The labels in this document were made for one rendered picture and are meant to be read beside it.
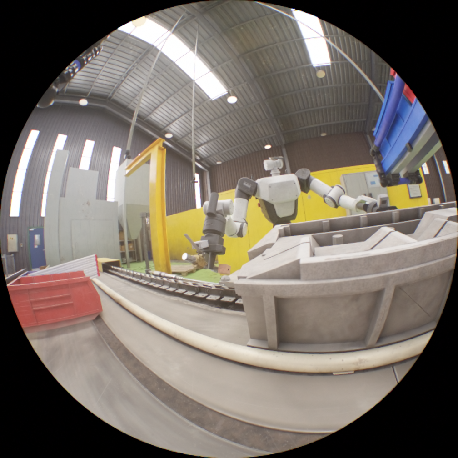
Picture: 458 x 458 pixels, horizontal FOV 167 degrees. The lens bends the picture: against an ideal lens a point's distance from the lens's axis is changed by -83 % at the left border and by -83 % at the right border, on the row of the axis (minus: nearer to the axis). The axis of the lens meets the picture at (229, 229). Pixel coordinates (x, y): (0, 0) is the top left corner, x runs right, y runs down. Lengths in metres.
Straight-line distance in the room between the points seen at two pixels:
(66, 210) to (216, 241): 5.49
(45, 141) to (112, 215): 6.95
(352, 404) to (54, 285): 0.68
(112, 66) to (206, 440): 10.57
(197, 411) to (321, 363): 0.19
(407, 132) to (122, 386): 0.82
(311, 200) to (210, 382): 2.51
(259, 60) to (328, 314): 9.55
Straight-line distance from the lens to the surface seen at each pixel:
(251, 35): 9.16
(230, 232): 0.79
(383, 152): 0.74
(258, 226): 2.70
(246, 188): 0.95
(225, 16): 9.01
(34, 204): 9.62
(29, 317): 0.62
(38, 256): 9.27
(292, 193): 0.99
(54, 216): 5.67
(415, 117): 0.52
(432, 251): 0.28
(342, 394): 0.28
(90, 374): 0.39
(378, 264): 0.22
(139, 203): 8.02
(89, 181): 7.42
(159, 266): 3.92
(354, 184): 2.50
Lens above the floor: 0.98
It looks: 3 degrees up
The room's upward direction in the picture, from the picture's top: 6 degrees counter-clockwise
